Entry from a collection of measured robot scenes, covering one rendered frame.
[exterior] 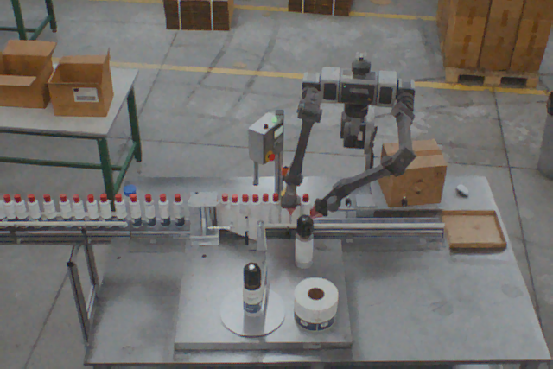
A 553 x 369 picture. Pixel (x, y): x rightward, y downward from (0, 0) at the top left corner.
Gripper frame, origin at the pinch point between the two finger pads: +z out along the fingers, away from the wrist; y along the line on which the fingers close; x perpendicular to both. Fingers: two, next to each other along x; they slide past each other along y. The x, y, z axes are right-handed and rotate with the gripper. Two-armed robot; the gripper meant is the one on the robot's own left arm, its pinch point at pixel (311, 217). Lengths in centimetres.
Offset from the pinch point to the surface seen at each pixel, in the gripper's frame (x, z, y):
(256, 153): -47.4, -15.1, -1.4
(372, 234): 30.3, -13.2, 6.0
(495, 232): 85, -52, 4
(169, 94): -28, 130, -269
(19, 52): -156, 101, -160
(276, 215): -16.8, 9.0, 1.8
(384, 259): 35.3, -13.0, 21.9
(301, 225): -19.2, -12.6, 31.7
